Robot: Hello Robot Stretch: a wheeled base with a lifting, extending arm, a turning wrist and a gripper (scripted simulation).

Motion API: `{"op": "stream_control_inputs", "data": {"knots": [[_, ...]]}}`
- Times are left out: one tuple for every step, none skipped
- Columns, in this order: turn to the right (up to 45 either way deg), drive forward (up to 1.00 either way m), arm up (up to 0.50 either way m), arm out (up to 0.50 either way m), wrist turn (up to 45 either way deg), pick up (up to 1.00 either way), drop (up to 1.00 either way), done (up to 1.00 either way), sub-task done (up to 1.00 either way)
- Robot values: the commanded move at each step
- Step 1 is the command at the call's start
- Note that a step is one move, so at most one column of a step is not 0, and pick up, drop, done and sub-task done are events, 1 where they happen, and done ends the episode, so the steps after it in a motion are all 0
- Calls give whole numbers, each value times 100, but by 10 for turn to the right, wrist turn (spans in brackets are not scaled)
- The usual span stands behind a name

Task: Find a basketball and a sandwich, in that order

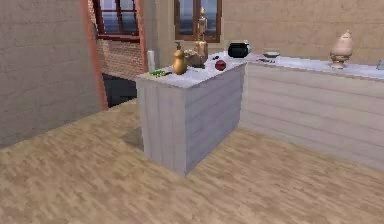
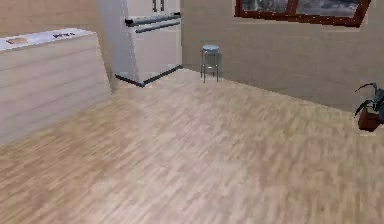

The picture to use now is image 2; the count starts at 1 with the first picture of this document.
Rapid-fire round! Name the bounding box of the black fridge handle bar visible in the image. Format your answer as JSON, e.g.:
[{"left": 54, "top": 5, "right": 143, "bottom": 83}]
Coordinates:
[
  {"left": 124, "top": 12, "right": 182, "bottom": 28},
  {"left": 134, "top": 19, "right": 181, "bottom": 34}
]

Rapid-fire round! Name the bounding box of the white fridge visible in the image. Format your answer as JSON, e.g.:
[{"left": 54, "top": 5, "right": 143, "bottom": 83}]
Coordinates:
[{"left": 97, "top": 0, "right": 184, "bottom": 88}]

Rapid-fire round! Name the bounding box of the blue round metal stool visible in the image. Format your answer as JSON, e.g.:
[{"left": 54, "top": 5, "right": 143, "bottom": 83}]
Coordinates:
[{"left": 200, "top": 44, "right": 221, "bottom": 84}]

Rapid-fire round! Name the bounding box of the house plant in red pot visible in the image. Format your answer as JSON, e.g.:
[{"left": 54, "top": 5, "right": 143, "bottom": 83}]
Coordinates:
[{"left": 353, "top": 81, "right": 384, "bottom": 133}]

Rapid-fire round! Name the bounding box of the pale wooden kitchen counter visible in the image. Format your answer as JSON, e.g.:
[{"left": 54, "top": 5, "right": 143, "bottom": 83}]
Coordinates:
[{"left": 0, "top": 27, "right": 113, "bottom": 145}]

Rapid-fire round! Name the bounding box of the red framed window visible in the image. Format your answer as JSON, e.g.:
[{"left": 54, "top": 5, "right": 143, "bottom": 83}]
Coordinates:
[{"left": 234, "top": 0, "right": 372, "bottom": 28}]

